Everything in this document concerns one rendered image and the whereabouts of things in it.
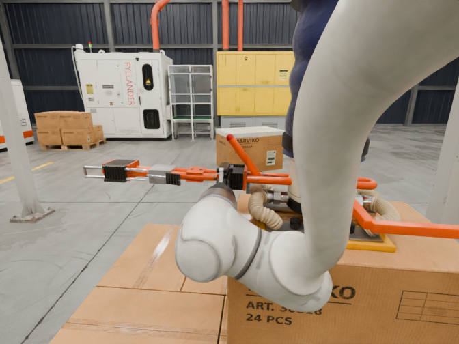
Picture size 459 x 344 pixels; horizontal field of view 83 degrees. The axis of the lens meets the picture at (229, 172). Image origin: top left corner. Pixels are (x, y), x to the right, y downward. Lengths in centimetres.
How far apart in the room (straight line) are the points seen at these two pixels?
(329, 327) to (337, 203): 56
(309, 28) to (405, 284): 62
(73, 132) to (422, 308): 729
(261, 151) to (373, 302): 203
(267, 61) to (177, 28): 473
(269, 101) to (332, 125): 780
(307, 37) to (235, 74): 729
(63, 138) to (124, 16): 614
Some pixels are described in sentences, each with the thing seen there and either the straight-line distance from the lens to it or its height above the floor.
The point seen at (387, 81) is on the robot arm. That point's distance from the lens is 18.
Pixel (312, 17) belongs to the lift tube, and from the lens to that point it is 70.
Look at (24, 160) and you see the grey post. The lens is 365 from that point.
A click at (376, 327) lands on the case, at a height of 84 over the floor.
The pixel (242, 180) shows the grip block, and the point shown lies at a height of 115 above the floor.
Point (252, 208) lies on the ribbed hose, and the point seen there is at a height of 110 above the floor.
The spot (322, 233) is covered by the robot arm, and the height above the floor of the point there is 124.
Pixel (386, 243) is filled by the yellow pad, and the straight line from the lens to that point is 78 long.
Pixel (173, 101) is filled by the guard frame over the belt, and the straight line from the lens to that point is 804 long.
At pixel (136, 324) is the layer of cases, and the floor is 54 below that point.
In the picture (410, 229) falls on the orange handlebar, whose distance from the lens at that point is 60.
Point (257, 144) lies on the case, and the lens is 258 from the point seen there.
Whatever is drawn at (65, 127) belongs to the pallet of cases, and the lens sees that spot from 760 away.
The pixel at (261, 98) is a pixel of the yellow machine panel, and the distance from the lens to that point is 796.
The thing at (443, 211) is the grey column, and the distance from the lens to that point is 221.
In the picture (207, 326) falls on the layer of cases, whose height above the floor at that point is 54.
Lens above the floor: 139
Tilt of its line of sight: 17 degrees down
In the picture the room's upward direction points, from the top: straight up
